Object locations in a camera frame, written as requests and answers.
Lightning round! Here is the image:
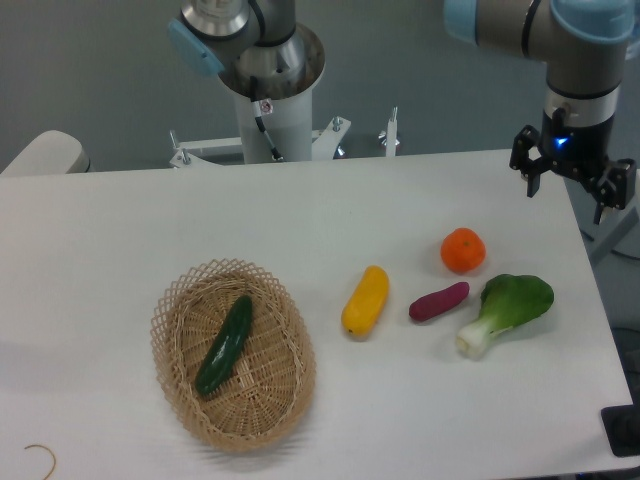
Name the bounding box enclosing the tan rubber band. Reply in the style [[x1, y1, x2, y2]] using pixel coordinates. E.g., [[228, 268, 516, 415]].
[[23, 443, 58, 477]]

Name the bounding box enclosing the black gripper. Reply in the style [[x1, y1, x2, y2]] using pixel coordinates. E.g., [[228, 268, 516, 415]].
[[509, 110, 636, 224]]

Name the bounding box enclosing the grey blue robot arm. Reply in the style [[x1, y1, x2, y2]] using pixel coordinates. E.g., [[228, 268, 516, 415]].
[[167, 1, 637, 211]]

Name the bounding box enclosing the green bok choy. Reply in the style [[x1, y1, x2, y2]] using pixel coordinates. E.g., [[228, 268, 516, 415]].
[[455, 274, 555, 359]]

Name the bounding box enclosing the orange tangerine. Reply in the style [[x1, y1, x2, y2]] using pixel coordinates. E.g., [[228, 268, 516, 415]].
[[440, 228, 486, 274]]

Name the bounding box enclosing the white metal frame bracket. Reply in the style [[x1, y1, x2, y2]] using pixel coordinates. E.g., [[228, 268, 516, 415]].
[[169, 107, 402, 169]]

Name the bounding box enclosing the green cucumber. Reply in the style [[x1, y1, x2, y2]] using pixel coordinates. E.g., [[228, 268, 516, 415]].
[[194, 295, 253, 397]]

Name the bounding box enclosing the purple sweet potato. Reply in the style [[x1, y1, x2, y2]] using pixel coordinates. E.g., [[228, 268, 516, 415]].
[[408, 281, 470, 322]]

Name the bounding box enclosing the woven wicker basket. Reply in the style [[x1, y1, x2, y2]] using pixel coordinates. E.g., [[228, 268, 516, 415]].
[[151, 259, 315, 452]]

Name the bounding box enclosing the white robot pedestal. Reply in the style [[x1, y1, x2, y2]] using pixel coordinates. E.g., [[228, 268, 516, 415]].
[[220, 23, 325, 164]]

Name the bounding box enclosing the white chair armrest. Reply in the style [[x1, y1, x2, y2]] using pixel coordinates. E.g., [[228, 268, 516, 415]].
[[1, 130, 92, 178]]

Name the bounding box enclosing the black device at edge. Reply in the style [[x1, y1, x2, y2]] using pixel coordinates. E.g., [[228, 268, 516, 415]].
[[601, 405, 639, 458]]

